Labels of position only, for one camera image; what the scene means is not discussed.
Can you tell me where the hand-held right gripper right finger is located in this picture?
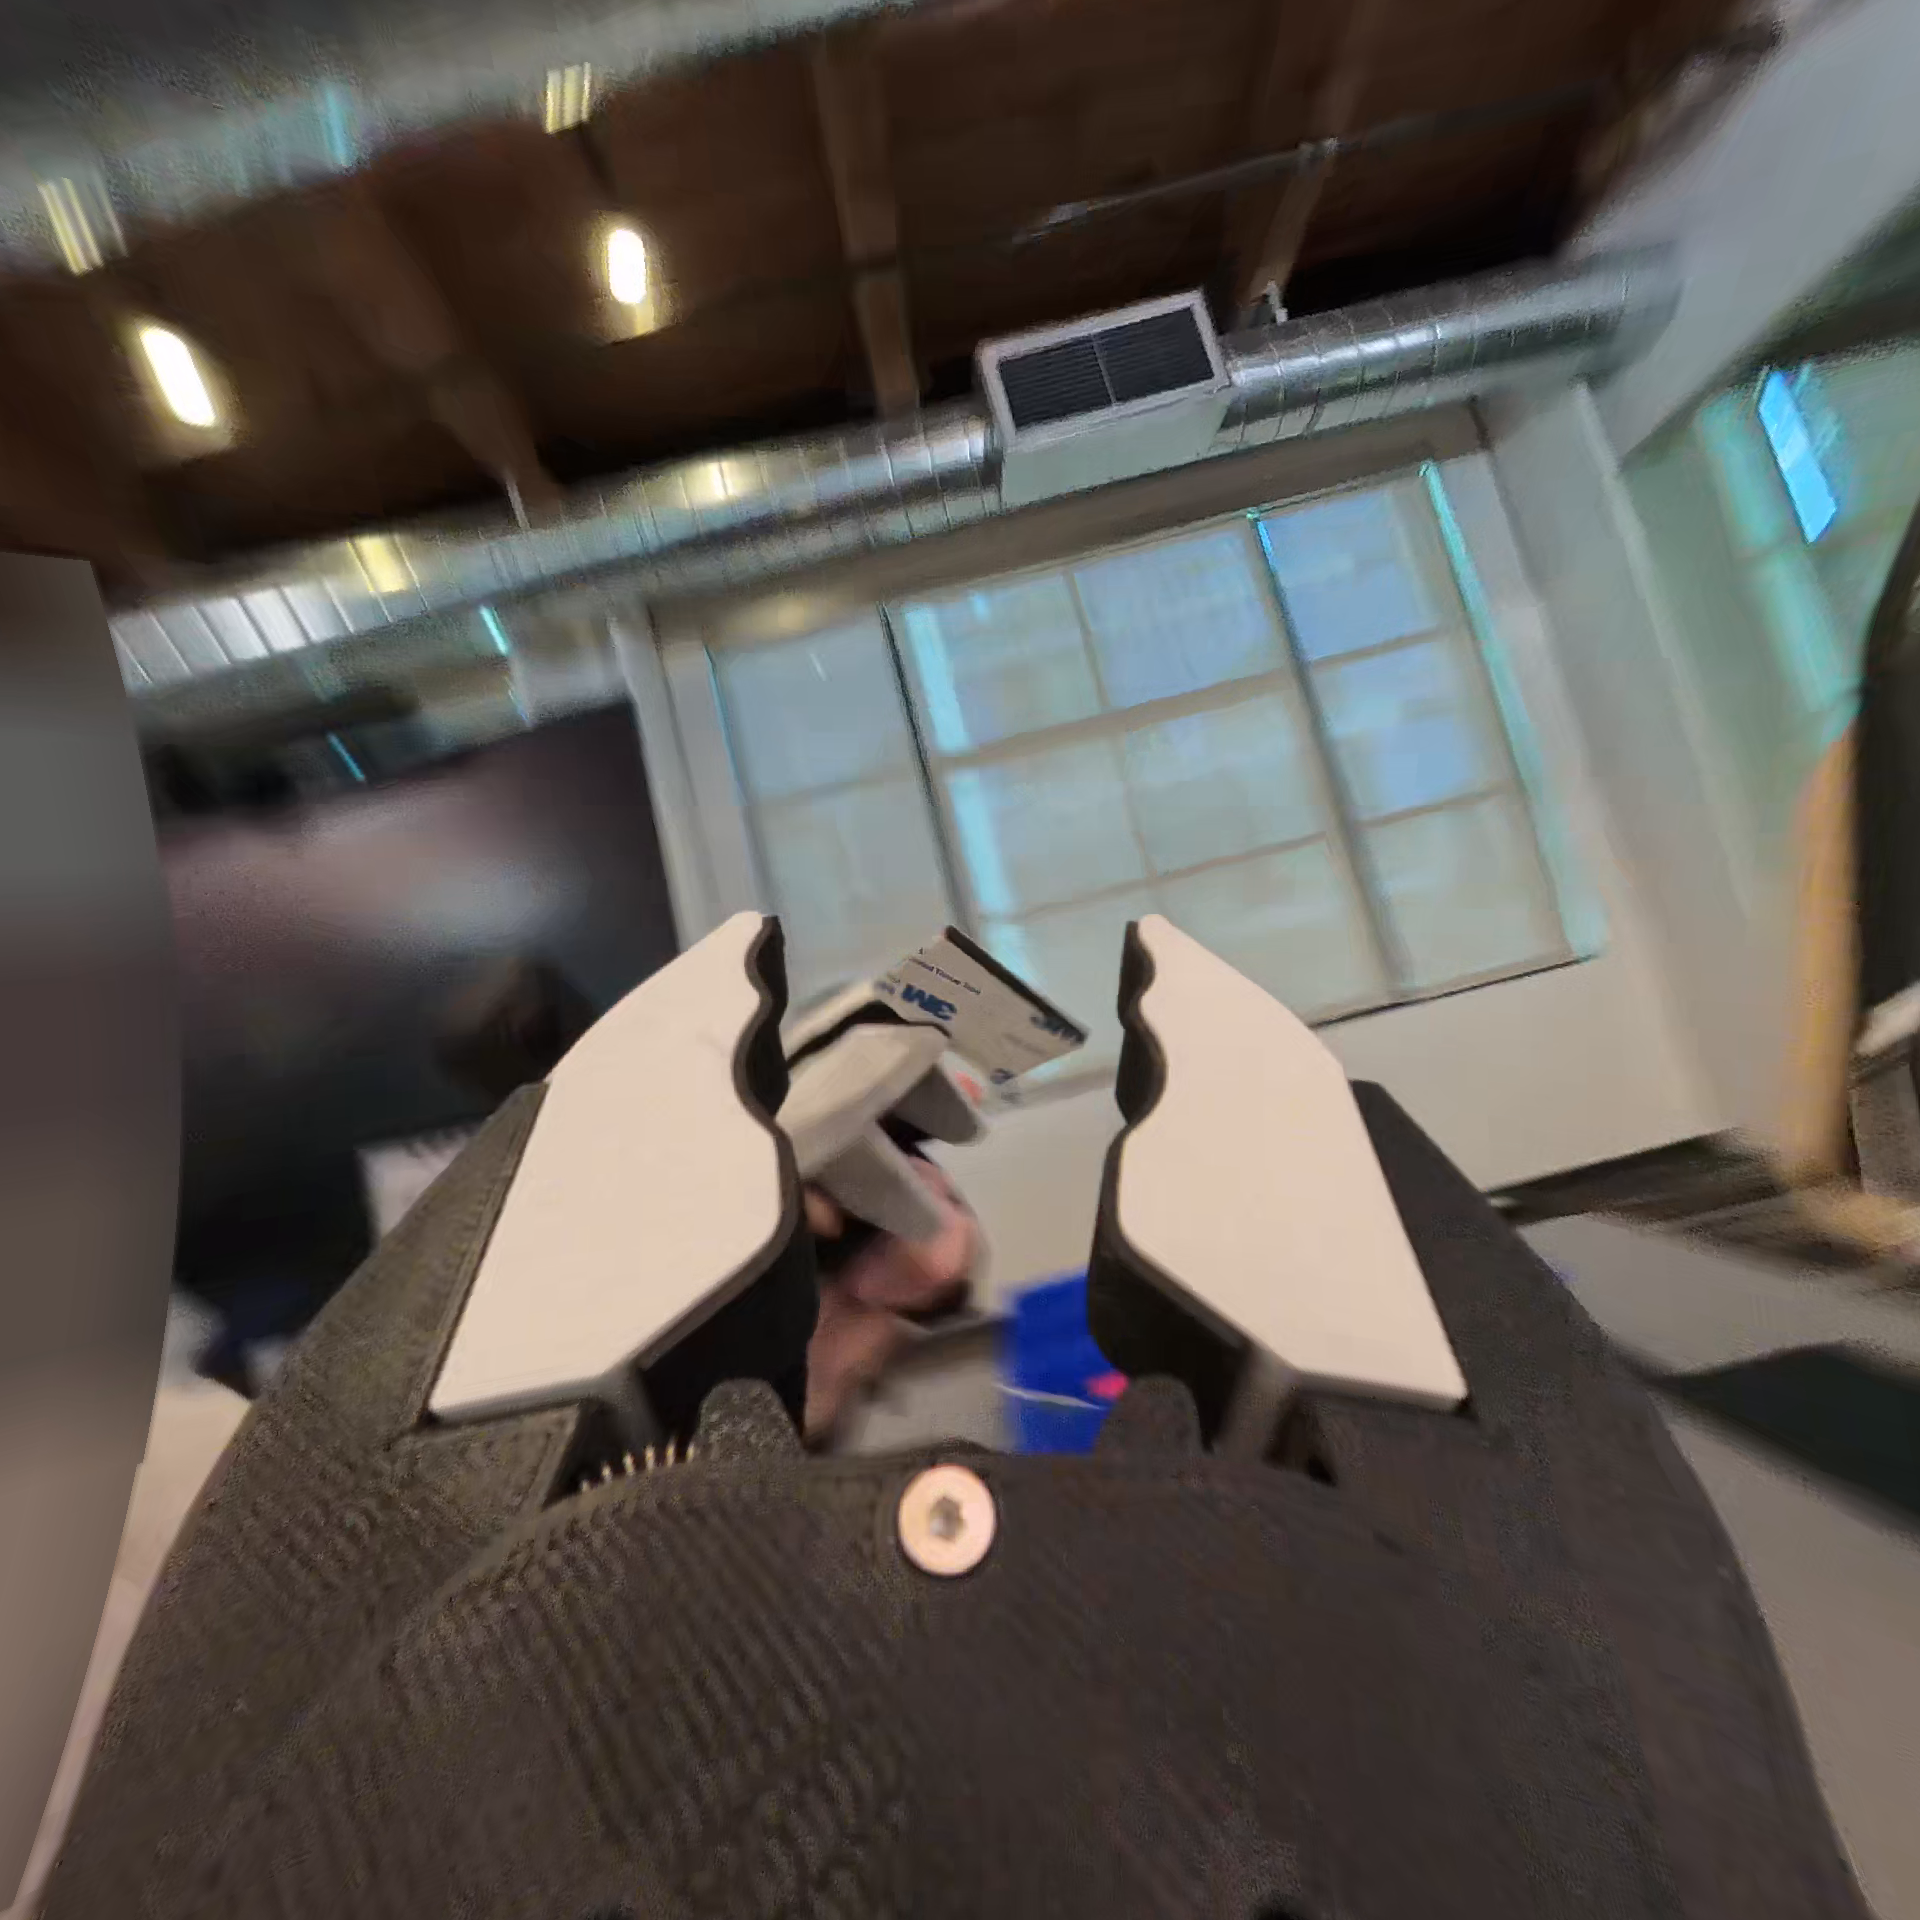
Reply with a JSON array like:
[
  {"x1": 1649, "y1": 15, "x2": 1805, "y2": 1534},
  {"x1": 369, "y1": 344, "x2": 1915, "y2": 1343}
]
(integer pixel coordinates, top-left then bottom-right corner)
[{"x1": 1084, "y1": 913, "x2": 1472, "y2": 1448}]

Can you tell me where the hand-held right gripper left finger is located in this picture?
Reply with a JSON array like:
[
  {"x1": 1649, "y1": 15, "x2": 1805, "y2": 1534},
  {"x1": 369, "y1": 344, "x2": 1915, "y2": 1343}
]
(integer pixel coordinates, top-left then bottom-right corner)
[{"x1": 422, "y1": 910, "x2": 825, "y2": 1441}]

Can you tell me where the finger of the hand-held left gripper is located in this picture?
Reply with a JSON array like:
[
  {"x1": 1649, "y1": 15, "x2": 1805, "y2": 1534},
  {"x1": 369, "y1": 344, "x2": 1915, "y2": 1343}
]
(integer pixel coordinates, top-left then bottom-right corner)
[
  {"x1": 877, "y1": 927, "x2": 1090, "y2": 1115},
  {"x1": 779, "y1": 1001, "x2": 992, "y2": 1244}
]

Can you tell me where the white desk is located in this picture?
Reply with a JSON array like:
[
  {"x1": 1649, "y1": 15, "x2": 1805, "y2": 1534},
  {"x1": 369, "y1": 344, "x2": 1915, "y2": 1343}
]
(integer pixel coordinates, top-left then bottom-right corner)
[{"x1": 1476, "y1": 1200, "x2": 1920, "y2": 1920}]

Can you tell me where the person's left hand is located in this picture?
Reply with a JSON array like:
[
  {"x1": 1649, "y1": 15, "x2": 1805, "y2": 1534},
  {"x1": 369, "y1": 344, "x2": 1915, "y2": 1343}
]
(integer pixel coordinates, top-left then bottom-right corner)
[{"x1": 804, "y1": 1176, "x2": 995, "y2": 1448}]

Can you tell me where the blue plastic bin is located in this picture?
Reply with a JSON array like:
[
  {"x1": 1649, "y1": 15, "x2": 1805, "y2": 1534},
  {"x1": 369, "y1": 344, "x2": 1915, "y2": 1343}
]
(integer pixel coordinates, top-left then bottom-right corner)
[{"x1": 996, "y1": 1269, "x2": 1145, "y2": 1460}]

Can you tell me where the large paned window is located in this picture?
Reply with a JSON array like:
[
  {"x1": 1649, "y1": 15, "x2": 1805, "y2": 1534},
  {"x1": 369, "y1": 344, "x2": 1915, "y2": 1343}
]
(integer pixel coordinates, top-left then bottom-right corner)
[{"x1": 702, "y1": 462, "x2": 1596, "y2": 1028}]

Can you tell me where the large dark screen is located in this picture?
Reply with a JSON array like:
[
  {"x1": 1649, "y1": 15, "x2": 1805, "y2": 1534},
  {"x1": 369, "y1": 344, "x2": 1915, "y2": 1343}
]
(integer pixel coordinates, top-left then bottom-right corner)
[{"x1": 146, "y1": 701, "x2": 684, "y2": 1359}]

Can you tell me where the white air vent box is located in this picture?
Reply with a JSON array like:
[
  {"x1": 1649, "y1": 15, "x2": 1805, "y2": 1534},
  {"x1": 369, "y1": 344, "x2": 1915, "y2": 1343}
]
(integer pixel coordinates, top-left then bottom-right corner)
[{"x1": 976, "y1": 287, "x2": 1235, "y2": 509}]

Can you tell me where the oval ceiling light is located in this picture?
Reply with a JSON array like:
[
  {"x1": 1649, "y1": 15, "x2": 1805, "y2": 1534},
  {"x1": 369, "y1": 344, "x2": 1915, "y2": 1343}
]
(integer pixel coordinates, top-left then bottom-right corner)
[
  {"x1": 123, "y1": 311, "x2": 233, "y2": 443},
  {"x1": 595, "y1": 217, "x2": 666, "y2": 344}
]

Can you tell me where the silver ceiling air duct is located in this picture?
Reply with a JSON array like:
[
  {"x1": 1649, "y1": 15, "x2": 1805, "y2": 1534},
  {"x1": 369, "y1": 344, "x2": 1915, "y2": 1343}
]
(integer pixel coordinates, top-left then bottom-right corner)
[{"x1": 108, "y1": 247, "x2": 1681, "y2": 695}]

